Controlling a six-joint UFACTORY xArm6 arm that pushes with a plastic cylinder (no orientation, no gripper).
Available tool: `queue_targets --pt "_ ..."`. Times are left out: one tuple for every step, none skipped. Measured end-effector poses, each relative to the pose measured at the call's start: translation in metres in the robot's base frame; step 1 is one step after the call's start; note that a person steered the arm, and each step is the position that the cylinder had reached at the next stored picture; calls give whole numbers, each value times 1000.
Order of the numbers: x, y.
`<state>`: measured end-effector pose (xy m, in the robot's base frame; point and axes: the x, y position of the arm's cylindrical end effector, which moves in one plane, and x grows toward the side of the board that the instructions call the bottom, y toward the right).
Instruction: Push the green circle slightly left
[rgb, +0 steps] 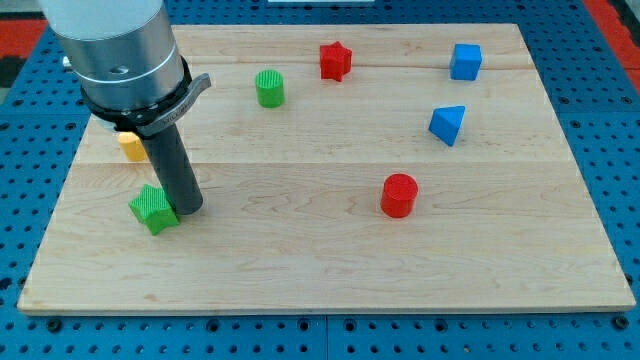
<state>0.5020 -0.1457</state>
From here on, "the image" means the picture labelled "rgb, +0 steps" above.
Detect wooden board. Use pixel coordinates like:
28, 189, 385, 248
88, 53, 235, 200
18, 24, 636, 316

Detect blue cube block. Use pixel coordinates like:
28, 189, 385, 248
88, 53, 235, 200
449, 43, 483, 81

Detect yellow block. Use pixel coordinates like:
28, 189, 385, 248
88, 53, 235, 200
117, 132, 147, 162

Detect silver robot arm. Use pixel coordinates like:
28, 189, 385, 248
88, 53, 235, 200
39, 0, 190, 131

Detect black clamp with grey lever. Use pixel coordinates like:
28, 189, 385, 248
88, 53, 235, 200
80, 57, 212, 137

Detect green star block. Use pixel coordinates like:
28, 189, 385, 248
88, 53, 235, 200
128, 184, 180, 236

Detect red star block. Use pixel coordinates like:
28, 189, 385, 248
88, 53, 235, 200
319, 41, 352, 82

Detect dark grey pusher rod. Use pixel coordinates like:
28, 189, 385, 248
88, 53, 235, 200
142, 125, 204, 215

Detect green cylinder block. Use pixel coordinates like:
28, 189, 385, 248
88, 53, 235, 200
254, 69, 285, 108

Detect red cylinder block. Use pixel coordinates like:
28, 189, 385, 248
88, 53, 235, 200
380, 173, 419, 218

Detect blue triangular prism block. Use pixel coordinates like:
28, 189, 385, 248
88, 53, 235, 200
428, 105, 466, 147

